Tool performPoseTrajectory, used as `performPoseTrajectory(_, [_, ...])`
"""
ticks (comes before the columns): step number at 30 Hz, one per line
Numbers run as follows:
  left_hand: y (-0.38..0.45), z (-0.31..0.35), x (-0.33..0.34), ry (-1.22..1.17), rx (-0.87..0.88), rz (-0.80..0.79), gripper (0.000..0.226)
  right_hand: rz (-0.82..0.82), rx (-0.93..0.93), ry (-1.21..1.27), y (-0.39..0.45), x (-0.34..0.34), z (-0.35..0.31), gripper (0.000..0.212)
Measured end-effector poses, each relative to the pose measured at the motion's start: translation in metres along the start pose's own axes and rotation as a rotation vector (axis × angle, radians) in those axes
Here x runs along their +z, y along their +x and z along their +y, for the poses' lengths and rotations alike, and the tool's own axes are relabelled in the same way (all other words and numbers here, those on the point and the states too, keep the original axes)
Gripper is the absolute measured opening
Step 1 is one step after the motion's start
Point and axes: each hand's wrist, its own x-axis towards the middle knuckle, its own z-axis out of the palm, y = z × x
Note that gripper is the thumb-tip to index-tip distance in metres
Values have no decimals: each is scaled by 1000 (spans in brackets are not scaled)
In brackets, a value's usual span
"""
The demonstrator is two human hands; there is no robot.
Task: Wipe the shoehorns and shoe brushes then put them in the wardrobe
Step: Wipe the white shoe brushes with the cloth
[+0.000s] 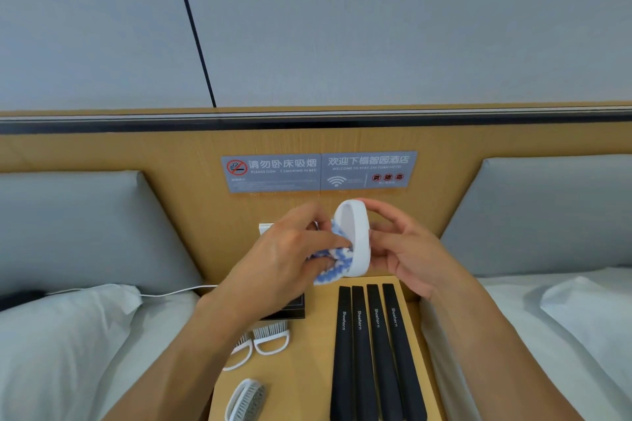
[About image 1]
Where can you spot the person's right hand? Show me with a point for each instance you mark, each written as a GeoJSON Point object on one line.
{"type": "Point", "coordinates": [424, 253]}

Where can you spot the person's left hand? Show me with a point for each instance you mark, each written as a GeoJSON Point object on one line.
{"type": "Point", "coordinates": [276, 267]}

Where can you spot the blue white striped cloth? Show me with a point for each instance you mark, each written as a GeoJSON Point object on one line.
{"type": "Point", "coordinates": [336, 263]}

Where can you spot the white brush grey bristles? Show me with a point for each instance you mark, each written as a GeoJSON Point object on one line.
{"type": "Point", "coordinates": [270, 333]}
{"type": "Point", "coordinates": [254, 401]}
{"type": "Point", "coordinates": [363, 243]}
{"type": "Point", "coordinates": [244, 349]}

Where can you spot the wooden nightstand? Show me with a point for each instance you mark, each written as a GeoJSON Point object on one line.
{"type": "Point", "coordinates": [306, 361]}

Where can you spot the long black shoe spoon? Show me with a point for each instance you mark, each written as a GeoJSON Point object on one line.
{"type": "Point", "coordinates": [342, 361]}
{"type": "Point", "coordinates": [405, 361]}
{"type": "Point", "coordinates": [364, 361]}
{"type": "Point", "coordinates": [384, 361]}

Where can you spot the person's left forearm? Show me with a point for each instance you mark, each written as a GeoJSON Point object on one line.
{"type": "Point", "coordinates": [182, 366]}

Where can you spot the person's right forearm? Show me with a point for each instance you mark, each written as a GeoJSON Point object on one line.
{"type": "Point", "coordinates": [494, 356]}

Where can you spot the black leather tissue box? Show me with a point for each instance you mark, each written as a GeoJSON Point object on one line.
{"type": "Point", "coordinates": [294, 309]}

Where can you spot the white bed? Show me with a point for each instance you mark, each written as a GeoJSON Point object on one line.
{"type": "Point", "coordinates": [494, 307]}
{"type": "Point", "coordinates": [158, 327]}

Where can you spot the grey headboard cushion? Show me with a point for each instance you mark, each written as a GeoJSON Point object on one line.
{"type": "Point", "coordinates": [558, 218]}
{"type": "Point", "coordinates": [74, 233]}

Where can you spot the white pillow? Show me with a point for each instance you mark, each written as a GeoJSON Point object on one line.
{"type": "Point", "coordinates": [597, 322]}
{"type": "Point", "coordinates": [54, 351]}

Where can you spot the wooden headboard panel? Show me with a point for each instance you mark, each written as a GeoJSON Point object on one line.
{"type": "Point", "coordinates": [123, 149]}

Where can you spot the black charging device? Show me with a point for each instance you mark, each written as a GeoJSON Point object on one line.
{"type": "Point", "coordinates": [20, 300]}

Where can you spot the white switch socket panel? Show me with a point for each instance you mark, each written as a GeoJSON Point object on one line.
{"type": "Point", "coordinates": [265, 228]}

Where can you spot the grey wall sign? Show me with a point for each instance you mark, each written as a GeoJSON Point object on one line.
{"type": "Point", "coordinates": [276, 174]}

